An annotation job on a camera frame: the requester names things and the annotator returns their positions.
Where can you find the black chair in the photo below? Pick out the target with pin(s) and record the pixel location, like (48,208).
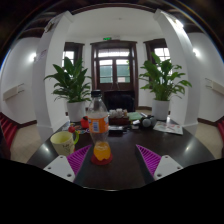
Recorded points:
(119,101)

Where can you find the green exit sign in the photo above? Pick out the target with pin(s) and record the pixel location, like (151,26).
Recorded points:
(107,39)

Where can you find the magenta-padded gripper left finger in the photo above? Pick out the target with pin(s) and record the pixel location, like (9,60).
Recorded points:
(77,160)

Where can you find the orange-labelled clear drink bottle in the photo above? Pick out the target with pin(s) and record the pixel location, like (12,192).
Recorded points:
(98,125)

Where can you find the green plant in white pot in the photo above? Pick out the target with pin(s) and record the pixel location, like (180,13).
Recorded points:
(76,111)
(160,110)

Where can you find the printed magazine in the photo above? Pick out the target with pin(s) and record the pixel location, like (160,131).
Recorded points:
(168,128)

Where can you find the dark-framed window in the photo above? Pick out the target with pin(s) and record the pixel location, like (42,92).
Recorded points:
(69,55)
(161,53)

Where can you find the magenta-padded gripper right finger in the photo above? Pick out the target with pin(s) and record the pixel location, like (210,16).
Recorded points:
(150,160)

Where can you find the dark wooden double door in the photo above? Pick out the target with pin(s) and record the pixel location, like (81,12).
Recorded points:
(114,86)

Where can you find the red box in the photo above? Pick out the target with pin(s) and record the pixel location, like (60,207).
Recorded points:
(84,122)

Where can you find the wooden rack of small bottles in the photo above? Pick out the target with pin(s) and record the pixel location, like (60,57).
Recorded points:
(119,119)

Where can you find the pale yellow mug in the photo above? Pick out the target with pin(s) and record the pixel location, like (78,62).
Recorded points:
(63,143)

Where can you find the red carpeted staircase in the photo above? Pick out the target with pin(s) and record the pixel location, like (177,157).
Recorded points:
(221,130)
(8,131)

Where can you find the green cloth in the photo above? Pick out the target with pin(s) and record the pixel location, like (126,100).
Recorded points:
(135,116)

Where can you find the black and grey microphones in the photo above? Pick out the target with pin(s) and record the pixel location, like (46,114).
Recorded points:
(147,122)

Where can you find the small black case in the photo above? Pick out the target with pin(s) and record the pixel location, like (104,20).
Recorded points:
(116,130)

